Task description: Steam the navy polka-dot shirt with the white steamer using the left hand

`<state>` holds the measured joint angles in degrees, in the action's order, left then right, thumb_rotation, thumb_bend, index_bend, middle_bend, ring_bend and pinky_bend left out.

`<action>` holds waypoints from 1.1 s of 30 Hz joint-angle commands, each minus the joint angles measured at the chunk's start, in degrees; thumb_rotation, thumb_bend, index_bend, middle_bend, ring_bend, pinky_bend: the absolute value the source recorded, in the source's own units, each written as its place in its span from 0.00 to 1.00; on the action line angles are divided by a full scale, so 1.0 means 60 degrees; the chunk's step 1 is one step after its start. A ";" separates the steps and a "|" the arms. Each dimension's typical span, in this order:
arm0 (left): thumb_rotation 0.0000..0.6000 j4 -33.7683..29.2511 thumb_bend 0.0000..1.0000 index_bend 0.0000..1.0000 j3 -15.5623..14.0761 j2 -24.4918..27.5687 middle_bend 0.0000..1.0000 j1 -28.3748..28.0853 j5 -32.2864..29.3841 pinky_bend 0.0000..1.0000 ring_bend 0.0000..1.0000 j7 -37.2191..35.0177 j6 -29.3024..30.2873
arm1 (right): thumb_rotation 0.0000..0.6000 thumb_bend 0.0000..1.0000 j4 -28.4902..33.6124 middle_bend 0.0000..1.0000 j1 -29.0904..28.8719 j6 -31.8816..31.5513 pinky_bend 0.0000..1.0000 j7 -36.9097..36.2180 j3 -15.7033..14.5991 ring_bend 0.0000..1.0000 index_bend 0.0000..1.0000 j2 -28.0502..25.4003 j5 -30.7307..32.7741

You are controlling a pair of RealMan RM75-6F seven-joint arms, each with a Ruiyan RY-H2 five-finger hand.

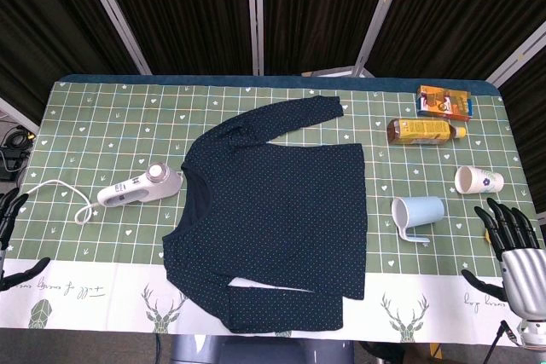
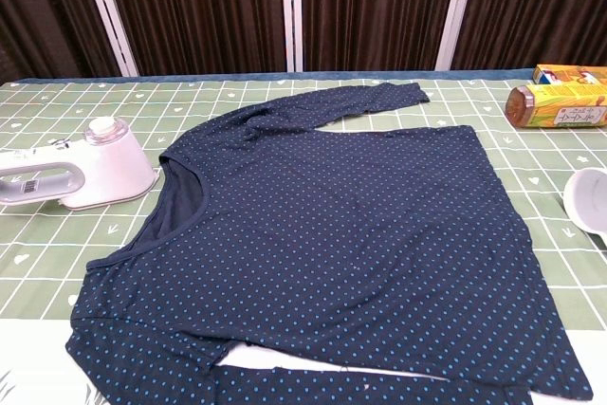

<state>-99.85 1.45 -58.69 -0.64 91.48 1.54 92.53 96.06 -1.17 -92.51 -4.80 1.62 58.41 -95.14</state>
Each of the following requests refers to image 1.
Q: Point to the white box behind table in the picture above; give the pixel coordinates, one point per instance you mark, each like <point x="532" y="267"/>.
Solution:
<point x="337" y="72"/>

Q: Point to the black equipment on floor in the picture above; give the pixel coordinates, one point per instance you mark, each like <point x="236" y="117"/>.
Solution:
<point x="15" y="155"/>

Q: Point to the white paper cup flower print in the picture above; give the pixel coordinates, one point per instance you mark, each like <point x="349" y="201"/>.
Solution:
<point x="482" y="180"/>

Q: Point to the black object under table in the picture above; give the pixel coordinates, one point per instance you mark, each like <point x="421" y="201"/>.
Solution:
<point x="379" y="353"/>

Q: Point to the white divider frame post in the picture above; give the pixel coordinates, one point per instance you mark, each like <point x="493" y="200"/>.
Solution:
<point x="256" y="14"/>
<point x="520" y="55"/>
<point x="17" y="114"/>
<point x="113" y="14"/>
<point x="379" y="14"/>

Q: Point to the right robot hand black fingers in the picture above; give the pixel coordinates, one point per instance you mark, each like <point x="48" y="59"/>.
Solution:
<point x="522" y="274"/>

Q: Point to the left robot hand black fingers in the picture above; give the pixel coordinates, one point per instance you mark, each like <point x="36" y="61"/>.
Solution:
<point x="8" y="212"/>

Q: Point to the tea bottle yellow label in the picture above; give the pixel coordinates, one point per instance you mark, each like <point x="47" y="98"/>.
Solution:
<point x="422" y="130"/>

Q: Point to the light blue plastic mug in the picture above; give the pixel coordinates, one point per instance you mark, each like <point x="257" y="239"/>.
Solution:
<point x="422" y="210"/>

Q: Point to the dark brown divider panel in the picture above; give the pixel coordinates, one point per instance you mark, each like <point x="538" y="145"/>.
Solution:
<point x="42" y="19"/>
<point x="529" y="125"/>
<point x="320" y="10"/>
<point x="183" y="10"/>
<point x="460" y="10"/>

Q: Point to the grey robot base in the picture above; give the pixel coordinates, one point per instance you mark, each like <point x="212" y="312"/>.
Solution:
<point x="256" y="353"/>

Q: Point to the green grid tablecloth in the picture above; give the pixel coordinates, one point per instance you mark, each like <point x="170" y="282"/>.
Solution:
<point x="106" y="125"/>

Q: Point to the white handheld garment steamer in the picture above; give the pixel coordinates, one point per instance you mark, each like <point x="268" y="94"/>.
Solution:
<point x="162" y="187"/>

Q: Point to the orange snack box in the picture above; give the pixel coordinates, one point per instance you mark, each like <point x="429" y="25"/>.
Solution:
<point x="443" y="102"/>

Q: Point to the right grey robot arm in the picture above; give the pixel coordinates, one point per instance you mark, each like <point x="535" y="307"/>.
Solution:
<point x="533" y="330"/>

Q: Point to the dark blue dotted shirt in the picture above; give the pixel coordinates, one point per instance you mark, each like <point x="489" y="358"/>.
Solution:
<point x="277" y="210"/>

